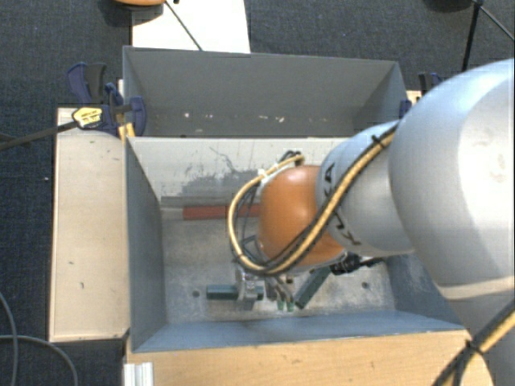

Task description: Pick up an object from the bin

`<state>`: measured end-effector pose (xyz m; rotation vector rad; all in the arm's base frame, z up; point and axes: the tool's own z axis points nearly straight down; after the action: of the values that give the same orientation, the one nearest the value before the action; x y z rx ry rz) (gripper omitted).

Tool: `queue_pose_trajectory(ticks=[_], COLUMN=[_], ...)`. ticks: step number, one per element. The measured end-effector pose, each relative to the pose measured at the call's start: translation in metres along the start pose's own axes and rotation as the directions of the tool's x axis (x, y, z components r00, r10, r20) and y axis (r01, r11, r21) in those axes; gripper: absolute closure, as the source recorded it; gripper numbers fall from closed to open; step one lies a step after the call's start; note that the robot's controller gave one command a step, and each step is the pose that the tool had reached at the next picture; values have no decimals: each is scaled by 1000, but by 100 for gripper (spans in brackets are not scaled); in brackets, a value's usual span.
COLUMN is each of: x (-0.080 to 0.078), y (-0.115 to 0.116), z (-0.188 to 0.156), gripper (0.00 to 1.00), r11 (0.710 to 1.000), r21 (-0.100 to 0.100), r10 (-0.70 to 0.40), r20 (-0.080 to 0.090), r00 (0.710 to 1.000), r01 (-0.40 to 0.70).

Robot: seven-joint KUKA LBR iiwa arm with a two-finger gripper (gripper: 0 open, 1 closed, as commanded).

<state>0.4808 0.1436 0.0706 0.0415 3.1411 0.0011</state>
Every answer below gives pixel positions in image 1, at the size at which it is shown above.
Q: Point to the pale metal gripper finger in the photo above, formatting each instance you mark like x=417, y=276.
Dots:
x=246, y=299
x=247, y=278

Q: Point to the dark green block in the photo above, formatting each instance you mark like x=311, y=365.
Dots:
x=220, y=292
x=310, y=290

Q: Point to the grey metal bin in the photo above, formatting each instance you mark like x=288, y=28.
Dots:
x=193, y=255

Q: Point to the red-brown flat block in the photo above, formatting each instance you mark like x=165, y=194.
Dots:
x=209, y=212

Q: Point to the pale wood board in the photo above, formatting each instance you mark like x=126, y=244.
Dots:
x=88, y=235

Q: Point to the black cylinder on white bracket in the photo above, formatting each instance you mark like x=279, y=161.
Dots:
x=343, y=264

